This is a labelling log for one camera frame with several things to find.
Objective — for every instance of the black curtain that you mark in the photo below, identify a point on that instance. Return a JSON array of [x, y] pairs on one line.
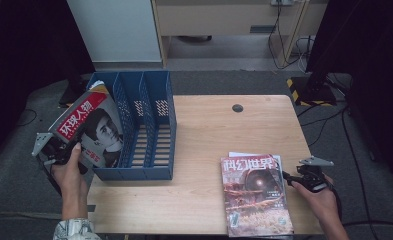
[[24, 50], [377, 50]]

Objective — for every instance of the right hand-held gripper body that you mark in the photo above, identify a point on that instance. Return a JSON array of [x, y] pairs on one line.
[[312, 176]]

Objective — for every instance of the white power strip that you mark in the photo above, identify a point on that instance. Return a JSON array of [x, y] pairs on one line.
[[284, 2]]

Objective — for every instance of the blue plastic file rack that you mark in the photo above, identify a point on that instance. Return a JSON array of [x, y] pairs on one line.
[[157, 86]]

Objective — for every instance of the reddish planet cover magazine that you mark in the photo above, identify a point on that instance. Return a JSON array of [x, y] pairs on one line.
[[255, 200]]

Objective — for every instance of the person's right hand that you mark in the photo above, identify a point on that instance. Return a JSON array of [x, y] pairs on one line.
[[324, 203]]

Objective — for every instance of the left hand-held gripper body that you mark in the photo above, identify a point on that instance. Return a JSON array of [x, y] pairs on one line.
[[59, 150]]

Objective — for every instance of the grey tape strip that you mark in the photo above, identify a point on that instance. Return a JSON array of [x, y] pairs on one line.
[[91, 208]]

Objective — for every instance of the white cabinet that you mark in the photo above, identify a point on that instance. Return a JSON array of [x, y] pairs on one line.
[[117, 30]]

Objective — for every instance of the black stand with striped base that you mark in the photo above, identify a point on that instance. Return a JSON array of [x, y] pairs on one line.
[[314, 90], [74, 96]]

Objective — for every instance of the portrait magazine with red banner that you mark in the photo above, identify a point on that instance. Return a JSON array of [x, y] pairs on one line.
[[100, 133]]

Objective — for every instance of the person's left hand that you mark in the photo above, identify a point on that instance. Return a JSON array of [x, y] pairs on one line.
[[70, 180]]

